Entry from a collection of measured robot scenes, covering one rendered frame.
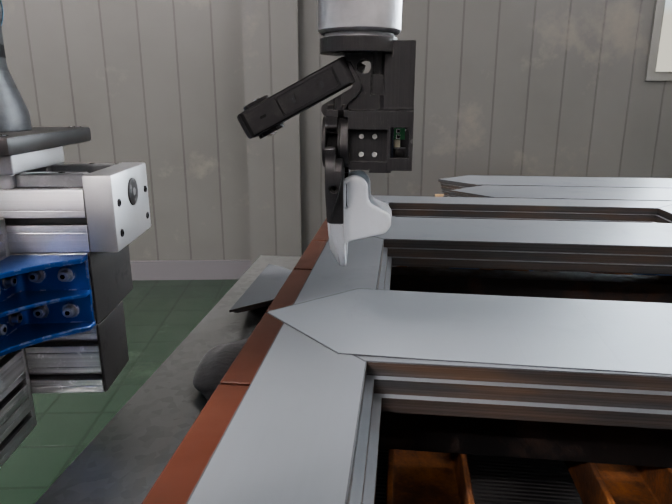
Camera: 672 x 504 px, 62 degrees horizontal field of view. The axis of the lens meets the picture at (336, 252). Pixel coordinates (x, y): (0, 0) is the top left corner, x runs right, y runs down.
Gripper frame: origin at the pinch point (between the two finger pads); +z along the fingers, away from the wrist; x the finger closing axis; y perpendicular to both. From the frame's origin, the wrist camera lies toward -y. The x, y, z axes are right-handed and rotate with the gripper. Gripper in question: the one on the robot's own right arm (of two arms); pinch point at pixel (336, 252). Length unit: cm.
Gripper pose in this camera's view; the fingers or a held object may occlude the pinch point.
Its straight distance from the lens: 56.4
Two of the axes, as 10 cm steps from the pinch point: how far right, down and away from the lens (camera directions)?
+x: 1.1, -2.6, 9.6
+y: 9.9, 0.3, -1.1
